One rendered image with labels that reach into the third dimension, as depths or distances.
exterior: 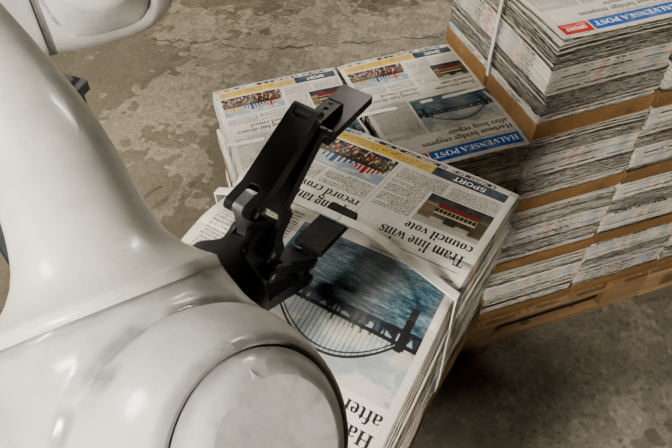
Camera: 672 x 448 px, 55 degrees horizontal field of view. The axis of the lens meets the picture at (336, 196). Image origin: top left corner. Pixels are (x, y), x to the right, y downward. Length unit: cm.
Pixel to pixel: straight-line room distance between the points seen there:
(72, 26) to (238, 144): 40
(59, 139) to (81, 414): 11
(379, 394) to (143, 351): 39
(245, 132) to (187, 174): 114
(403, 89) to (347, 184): 71
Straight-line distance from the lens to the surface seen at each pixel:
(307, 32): 313
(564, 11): 129
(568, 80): 129
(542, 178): 147
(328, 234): 62
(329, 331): 62
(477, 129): 135
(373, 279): 64
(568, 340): 209
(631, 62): 137
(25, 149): 29
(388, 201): 72
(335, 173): 75
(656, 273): 219
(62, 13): 107
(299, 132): 47
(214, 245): 47
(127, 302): 25
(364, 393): 60
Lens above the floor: 170
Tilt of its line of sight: 47 degrees down
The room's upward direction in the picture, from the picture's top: straight up
